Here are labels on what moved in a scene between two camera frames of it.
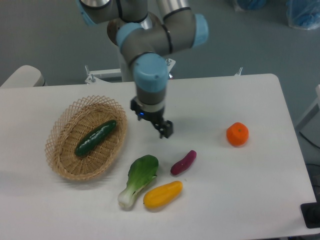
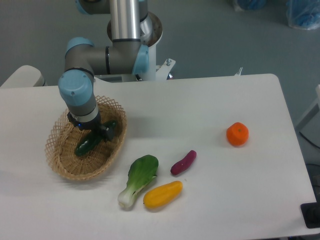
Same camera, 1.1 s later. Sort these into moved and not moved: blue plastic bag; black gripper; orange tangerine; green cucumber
Moved: black gripper
Not moved: green cucumber; orange tangerine; blue plastic bag
